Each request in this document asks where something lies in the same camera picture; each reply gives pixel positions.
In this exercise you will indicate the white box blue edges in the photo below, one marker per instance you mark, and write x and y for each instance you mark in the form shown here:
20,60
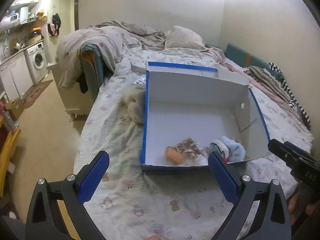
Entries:
202,103

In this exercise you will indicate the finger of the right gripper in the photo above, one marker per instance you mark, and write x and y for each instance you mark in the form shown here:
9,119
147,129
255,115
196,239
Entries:
303,166

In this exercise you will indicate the yellow wooden rack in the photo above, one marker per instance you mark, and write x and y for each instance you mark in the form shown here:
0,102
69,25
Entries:
7,151

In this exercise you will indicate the white washing machine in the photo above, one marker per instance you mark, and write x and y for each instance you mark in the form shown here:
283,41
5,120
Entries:
36,62

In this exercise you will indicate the light blue fluffy sock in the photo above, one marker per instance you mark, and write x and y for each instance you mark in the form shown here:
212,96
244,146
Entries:
229,149

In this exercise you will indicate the brown door mat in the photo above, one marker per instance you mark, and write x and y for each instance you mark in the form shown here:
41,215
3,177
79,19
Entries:
33,94

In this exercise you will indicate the white kitchen cabinet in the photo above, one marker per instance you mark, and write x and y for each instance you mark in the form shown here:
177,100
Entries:
15,77

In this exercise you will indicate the beige pillow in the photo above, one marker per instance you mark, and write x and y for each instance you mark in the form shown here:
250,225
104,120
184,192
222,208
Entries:
180,37

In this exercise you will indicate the cardboard box on floor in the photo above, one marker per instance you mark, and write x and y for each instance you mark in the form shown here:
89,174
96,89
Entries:
15,108

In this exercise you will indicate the orange soft item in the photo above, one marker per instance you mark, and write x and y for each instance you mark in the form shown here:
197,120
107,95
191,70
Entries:
173,156

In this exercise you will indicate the beige crumpled duvet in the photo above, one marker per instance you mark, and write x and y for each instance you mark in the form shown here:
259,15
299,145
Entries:
109,37

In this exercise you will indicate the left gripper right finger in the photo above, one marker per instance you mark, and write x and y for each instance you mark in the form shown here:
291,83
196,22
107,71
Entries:
241,193

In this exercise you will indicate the black white striped cloth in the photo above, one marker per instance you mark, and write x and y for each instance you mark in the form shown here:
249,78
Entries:
293,101

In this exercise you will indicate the cream fluffy blanket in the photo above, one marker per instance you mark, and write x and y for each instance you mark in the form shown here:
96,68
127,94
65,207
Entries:
133,98

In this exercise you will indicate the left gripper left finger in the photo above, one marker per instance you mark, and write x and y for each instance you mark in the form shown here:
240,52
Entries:
79,188

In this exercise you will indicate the teal bed footboard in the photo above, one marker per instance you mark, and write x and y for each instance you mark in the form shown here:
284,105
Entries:
96,72

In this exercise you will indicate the teal headboard cushion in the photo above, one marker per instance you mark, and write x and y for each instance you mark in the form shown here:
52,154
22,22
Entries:
244,59

